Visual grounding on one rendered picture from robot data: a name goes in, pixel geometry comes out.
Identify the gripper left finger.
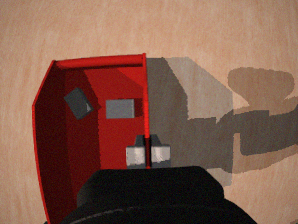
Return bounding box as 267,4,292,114
126,135,147,169

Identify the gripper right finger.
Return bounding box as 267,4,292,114
149,134,171,168

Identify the red bin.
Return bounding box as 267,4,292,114
32,53,150,224

